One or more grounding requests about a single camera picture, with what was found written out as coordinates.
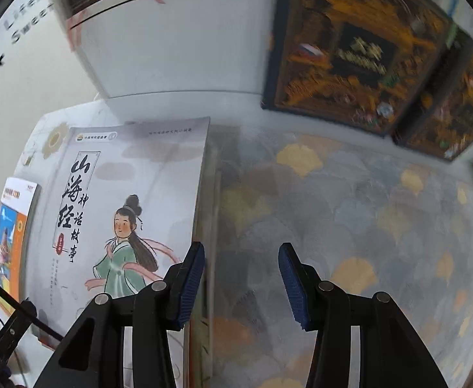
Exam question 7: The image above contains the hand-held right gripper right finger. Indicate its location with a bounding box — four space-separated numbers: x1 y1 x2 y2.
278 243 449 388

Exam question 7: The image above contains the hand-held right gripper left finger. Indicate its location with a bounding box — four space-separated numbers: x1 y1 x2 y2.
32 242 205 388

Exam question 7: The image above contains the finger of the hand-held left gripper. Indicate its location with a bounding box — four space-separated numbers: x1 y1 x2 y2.
0 298 39 362

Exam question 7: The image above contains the stack of thin books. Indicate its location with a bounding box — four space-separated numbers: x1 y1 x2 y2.
16 116 223 388

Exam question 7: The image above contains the pale grey cloud print book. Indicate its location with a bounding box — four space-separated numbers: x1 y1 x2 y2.
29 116 212 372

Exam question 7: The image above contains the orange blue cover book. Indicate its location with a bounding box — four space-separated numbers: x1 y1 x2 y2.
0 177 42 320

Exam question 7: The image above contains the large dark encyclopedia book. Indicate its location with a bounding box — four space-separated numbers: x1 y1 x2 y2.
261 0 456 135
394 28 473 162

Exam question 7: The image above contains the black cable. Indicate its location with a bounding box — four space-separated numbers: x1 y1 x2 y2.
0 266 65 341

